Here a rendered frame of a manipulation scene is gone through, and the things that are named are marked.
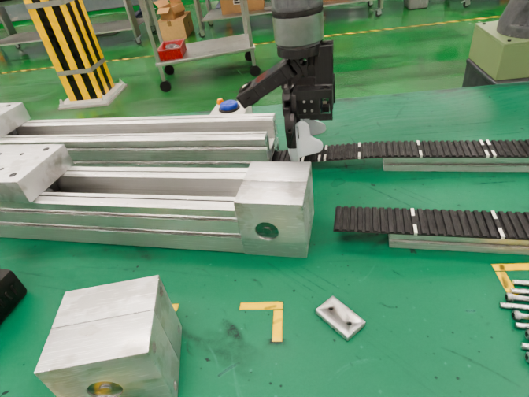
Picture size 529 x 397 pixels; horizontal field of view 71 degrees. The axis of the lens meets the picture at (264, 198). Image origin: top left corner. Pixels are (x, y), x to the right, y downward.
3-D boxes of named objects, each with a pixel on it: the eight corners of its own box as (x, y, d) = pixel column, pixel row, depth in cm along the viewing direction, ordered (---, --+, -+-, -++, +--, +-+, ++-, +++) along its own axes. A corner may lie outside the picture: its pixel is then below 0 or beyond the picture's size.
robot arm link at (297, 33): (267, 21, 52) (277, 9, 59) (271, 54, 55) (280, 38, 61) (320, 16, 51) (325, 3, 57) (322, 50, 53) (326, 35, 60)
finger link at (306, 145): (323, 175, 64) (321, 122, 60) (289, 175, 66) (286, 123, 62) (323, 168, 67) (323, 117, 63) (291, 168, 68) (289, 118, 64)
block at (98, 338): (183, 309, 47) (161, 257, 41) (177, 402, 38) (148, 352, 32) (105, 324, 47) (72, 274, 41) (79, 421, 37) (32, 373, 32)
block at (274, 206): (316, 202, 61) (312, 153, 55) (306, 258, 51) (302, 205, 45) (262, 201, 63) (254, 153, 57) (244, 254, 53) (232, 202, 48)
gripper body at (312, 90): (332, 124, 60) (331, 48, 53) (280, 126, 62) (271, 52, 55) (335, 105, 66) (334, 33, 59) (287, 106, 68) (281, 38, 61)
